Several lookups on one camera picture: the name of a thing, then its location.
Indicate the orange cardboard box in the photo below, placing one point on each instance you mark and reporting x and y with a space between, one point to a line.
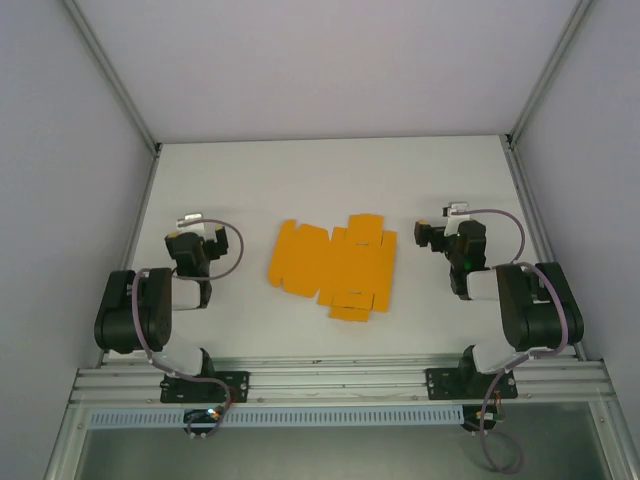
340 260

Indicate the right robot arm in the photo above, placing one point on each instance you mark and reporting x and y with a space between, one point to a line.
540 310

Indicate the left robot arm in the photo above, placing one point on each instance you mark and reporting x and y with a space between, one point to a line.
127 310

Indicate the small circuit board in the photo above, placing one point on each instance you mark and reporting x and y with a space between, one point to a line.
204 415
482 417

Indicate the grey metal sheet panel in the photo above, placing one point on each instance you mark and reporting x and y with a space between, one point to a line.
325 455

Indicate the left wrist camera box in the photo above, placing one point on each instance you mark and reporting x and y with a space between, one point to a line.
192 223

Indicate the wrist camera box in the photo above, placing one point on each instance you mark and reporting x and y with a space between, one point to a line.
456 209
192 223

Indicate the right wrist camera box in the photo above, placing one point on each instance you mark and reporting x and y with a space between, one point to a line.
456 209

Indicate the aluminium table side rail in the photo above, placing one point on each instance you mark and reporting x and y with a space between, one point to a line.
135 240
530 220

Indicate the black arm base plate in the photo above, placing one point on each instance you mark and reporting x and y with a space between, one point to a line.
442 384
235 387

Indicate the aluminium mounting rail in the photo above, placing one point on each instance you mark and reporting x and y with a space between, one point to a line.
340 382

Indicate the aluminium frame post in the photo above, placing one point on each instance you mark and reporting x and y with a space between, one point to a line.
547 75
112 80

